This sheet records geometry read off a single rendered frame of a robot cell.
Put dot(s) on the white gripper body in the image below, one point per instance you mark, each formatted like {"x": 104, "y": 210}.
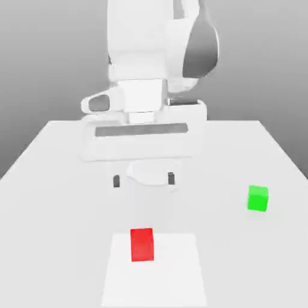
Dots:
{"x": 142, "y": 146}

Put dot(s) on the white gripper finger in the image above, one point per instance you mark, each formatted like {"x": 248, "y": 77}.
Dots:
{"x": 171, "y": 178}
{"x": 116, "y": 181}

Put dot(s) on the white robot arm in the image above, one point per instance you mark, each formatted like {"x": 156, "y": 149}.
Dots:
{"x": 137, "y": 43}

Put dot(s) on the small red cube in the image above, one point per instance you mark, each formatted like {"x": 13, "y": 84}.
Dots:
{"x": 142, "y": 245}

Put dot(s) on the small green cube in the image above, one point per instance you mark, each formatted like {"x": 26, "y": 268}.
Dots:
{"x": 257, "y": 199}

